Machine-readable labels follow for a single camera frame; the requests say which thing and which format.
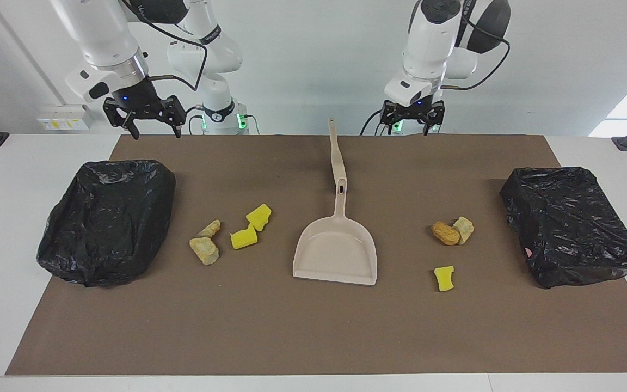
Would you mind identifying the beige hand brush black bristles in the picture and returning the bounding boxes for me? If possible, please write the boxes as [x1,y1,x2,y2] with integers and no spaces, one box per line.
[328,118,348,182]

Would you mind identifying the brown bread-shaped sponge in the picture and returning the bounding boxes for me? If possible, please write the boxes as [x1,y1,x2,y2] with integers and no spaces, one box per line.
[432,221,461,246]

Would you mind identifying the yellow sponge piece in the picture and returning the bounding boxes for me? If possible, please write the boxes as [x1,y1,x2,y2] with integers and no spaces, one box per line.
[230,227,259,250]
[434,265,455,292]
[246,204,272,232]

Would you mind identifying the large beige sponge chunk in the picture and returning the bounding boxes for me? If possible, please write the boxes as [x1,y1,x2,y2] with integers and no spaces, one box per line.
[189,236,220,266]

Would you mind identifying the beige plastic dustpan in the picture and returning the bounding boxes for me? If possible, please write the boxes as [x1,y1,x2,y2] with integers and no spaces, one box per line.
[292,178,378,286]

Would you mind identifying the black bag lined bin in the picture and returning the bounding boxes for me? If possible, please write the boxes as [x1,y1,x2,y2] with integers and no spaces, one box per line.
[36,159,176,288]

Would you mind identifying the black bag bin pink spot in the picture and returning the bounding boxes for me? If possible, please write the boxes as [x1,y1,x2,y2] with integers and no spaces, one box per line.
[500,166,627,290]

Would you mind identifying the brown table mat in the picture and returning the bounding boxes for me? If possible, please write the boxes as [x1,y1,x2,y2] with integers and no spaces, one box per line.
[6,134,627,376]

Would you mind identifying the black base cable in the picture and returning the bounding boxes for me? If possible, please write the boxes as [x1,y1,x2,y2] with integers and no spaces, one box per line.
[176,105,206,135]
[361,108,386,136]

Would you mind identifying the right arm gripper cable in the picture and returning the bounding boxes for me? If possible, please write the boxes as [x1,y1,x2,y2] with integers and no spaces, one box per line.
[120,0,209,92]

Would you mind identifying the arm gripper cable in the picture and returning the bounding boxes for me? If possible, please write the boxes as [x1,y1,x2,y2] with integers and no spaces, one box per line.
[441,0,512,90]
[120,0,209,92]

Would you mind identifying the left arm gripper cable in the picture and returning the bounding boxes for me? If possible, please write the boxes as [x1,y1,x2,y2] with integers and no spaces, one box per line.
[441,0,512,90]

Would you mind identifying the white wall socket box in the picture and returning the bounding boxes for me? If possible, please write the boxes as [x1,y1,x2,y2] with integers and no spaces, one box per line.
[37,105,95,131]

